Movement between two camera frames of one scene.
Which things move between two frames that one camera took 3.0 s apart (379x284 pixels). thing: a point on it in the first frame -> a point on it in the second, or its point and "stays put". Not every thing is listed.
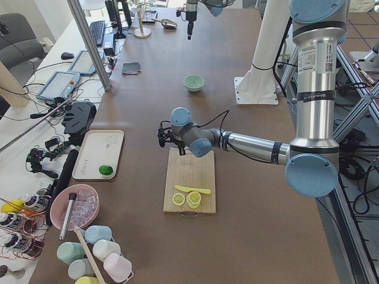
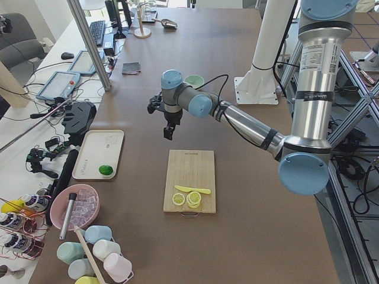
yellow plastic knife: (199, 190) stays put
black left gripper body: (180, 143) -> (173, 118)
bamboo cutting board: (190, 171) stays put
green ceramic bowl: (193, 82) stays put
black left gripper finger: (182, 151) -> (168, 131)
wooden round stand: (141, 32) stays put
